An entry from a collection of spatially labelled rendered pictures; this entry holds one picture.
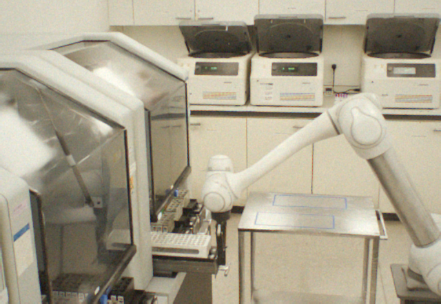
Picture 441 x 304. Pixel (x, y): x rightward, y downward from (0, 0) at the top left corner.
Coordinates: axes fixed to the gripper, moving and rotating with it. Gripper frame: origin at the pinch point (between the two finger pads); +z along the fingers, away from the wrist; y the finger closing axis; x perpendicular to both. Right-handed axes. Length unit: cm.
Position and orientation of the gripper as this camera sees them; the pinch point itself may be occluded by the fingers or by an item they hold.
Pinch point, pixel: (221, 256)
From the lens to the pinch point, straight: 233.8
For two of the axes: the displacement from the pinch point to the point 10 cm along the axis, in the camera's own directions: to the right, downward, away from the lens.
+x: 9.9, 0.3, -1.7
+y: -1.7, 2.6, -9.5
